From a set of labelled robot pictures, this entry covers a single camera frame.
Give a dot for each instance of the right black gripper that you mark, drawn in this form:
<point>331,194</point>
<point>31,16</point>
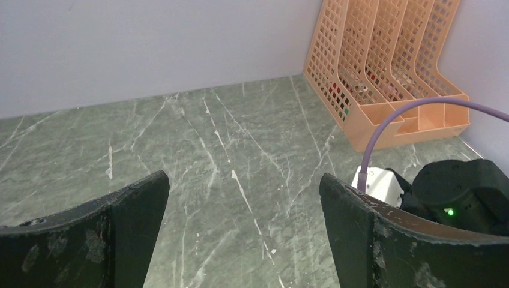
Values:
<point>469,195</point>

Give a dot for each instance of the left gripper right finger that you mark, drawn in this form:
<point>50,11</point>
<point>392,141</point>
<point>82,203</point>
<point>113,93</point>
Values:
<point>377,245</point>

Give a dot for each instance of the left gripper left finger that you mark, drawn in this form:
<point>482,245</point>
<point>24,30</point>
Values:
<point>105,242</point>

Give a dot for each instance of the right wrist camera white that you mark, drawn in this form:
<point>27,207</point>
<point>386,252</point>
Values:
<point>382,184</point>

